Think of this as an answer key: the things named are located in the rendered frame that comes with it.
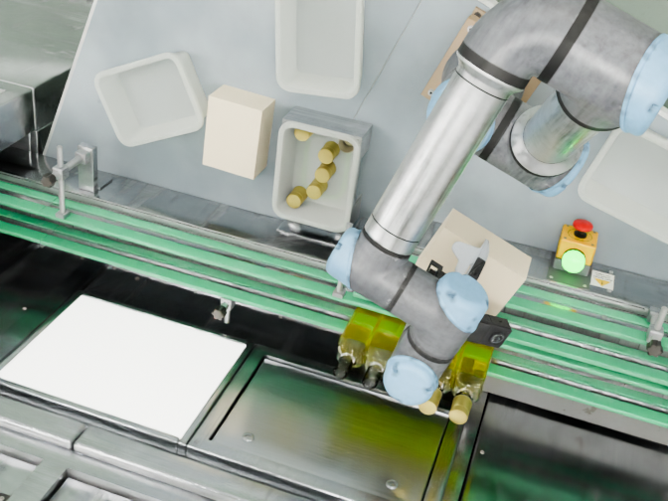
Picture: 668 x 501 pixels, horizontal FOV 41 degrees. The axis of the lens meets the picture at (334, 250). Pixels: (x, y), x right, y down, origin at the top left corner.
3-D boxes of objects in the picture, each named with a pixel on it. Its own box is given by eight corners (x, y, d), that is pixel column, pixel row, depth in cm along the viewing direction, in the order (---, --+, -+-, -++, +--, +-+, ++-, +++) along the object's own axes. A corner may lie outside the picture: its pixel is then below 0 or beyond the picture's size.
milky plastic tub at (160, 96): (109, 64, 198) (88, 75, 191) (193, 39, 188) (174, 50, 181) (141, 135, 204) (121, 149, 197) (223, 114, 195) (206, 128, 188)
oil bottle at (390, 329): (389, 317, 189) (360, 376, 171) (392, 295, 186) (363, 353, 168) (414, 324, 188) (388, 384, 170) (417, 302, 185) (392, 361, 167)
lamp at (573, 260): (560, 264, 177) (558, 271, 174) (565, 246, 174) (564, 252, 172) (582, 270, 176) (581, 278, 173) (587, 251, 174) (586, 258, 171)
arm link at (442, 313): (415, 273, 116) (378, 330, 122) (488, 319, 115) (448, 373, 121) (428, 247, 122) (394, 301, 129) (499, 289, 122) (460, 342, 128)
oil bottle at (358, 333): (363, 309, 190) (331, 366, 172) (366, 287, 187) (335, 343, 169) (388, 316, 189) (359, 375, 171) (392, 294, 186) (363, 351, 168)
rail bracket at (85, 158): (94, 182, 209) (38, 224, 190) (92, 115, 200) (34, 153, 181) (112, 187, 208) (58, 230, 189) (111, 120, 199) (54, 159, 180)
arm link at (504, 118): (460, 50, 152) (441, 73, 140) (528, 89, 151) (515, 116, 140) (427, 107, 158) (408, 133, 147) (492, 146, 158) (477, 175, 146)
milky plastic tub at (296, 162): (284, 198, 198) (269, 215, 191) (294, 104, 186) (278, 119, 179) (358, 218, 194) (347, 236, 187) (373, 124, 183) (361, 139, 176)
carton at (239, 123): (217, 151, 198) (202, 164, 192) (224, 83, 190) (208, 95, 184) (266, 166, 196) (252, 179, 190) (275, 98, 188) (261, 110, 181)
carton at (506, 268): (452, 208, 153) (443, 228, 147) (531, 257, 153) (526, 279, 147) (418, 256, 160) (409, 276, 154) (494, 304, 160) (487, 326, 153)
